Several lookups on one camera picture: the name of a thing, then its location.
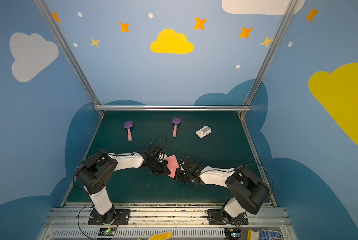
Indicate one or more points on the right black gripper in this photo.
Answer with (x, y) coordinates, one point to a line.
(183, 168)

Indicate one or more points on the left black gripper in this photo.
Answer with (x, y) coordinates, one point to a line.
(160, 165)

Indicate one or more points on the pink square paper sheet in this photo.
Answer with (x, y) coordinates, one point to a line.
(173, 165)

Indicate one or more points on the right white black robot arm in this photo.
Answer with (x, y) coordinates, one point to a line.
(248, 190)

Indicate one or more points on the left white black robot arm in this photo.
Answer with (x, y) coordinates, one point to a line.
(95, 172)

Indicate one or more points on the right purple pink spatula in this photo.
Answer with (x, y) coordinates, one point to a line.
(175, 121)

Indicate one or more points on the purple pink spatula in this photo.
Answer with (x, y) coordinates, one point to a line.
(128, 125)
(175, 121)

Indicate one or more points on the white small plastic device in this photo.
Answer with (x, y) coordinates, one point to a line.
(201, 133)

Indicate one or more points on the left purple pink spatula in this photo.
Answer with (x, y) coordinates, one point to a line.
(128, 125)

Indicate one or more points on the yellow glove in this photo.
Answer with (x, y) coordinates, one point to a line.
(161, 236)

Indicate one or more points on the right green circuit board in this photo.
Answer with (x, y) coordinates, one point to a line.
(232, 234)

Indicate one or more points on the green circuit board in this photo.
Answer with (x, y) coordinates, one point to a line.
(107, 232)
(232, 234)

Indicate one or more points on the left green circuit board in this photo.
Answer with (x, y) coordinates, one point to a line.
(107, 232)

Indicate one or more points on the blue white glove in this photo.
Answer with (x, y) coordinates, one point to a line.
(264, 235)

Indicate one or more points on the aluminium front rail base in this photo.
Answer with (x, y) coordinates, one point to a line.
(187, 221)

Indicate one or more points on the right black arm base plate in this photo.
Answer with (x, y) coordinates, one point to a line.
(218, 217)

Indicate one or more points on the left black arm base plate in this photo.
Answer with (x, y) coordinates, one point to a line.
(112, 217)

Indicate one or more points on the horizontal aluminium frame bar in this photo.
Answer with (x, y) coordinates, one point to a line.
(113, 108)

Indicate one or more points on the left aluminium frame post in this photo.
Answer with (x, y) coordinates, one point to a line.
(47, 15)

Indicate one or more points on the aluminium frame post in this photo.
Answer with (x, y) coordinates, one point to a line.
(279, 34)
(47, 15)

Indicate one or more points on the right aluminium frame post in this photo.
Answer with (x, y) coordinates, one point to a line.
(279, 34)

